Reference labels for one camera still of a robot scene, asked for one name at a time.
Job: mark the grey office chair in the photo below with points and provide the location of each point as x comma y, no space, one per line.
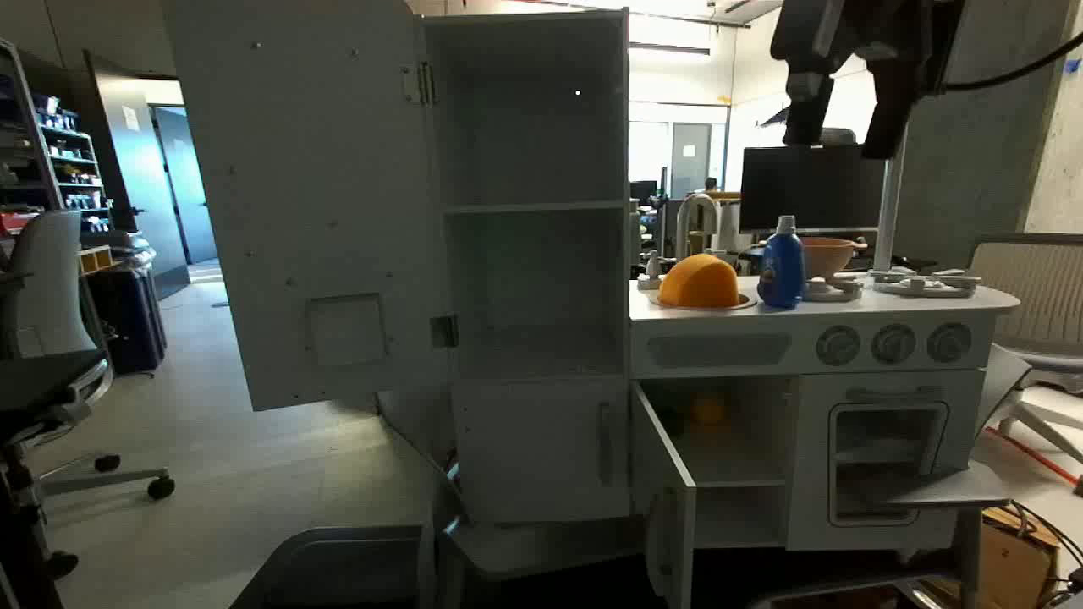
45,294

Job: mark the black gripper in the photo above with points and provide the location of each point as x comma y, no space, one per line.
866,27

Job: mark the grey toy faucet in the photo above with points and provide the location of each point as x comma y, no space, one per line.
697,221

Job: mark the mesh back chair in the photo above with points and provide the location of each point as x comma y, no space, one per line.
1038,281

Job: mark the grey metal pole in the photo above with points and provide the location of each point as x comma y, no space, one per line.
890,216

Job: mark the brown cardboard box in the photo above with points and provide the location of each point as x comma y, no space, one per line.
1017,564

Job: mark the small white cabinet door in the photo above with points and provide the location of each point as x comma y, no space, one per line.
664,508

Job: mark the white oven door with window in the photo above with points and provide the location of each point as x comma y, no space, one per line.
952,486

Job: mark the white toy kitchen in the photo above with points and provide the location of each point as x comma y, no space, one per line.
721,352

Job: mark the light grey rounded panel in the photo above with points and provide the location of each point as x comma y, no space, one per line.
339,571

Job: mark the white small fridge door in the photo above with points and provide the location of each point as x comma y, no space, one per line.
544,450

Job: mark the orange dome bowl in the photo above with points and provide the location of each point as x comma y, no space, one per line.
697,281

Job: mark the black suitcase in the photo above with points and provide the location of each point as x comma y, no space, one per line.
131,323

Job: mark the cluttered storage shelf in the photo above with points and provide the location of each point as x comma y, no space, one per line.
67,169

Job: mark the blue plastic bottle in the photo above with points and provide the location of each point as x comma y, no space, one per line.
778,272

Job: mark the round grey oven knob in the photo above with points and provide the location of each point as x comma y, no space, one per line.
949,344
838,344
890,344

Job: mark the black computer monitor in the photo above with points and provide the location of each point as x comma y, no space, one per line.
808,191

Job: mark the grey toy burner grate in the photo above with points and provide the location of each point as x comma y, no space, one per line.
838,290
932,281

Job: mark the wooden bowl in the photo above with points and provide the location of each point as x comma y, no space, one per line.
838,256

